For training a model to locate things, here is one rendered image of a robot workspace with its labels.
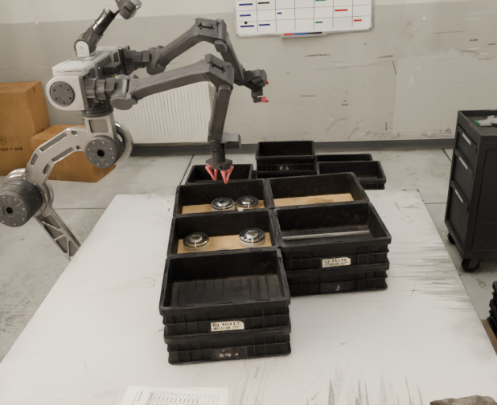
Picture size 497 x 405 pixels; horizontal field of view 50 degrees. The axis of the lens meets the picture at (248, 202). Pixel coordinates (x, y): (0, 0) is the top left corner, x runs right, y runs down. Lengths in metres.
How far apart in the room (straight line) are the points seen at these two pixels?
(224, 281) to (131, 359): 0.40
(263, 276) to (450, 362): 0.66
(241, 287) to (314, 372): 0.38
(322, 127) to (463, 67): 1.34
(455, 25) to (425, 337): 3.63
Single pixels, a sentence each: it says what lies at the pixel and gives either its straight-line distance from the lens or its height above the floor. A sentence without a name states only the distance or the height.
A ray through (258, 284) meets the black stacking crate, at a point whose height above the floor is 0.83.
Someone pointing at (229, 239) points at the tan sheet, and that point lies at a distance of 2.13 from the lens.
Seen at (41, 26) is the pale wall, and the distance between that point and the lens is 5.43.
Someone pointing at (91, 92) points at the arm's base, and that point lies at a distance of 1.97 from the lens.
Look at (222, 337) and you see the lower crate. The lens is 1.69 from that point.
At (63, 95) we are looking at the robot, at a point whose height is 1.45.
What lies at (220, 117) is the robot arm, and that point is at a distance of 2.03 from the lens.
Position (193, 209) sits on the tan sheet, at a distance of 2.39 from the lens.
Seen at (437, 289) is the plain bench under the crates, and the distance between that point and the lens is 2.11.
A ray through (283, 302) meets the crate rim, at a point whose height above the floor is 0.92.
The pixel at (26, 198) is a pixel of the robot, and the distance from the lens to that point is 2.55.
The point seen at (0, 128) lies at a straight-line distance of 5.37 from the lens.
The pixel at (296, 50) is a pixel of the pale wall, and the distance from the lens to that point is 4.96.
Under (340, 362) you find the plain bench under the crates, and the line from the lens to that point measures 1.76.
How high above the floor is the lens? 1.91
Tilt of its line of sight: 27 degrees down
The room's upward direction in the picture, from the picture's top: 4 degrees counter-clockwise
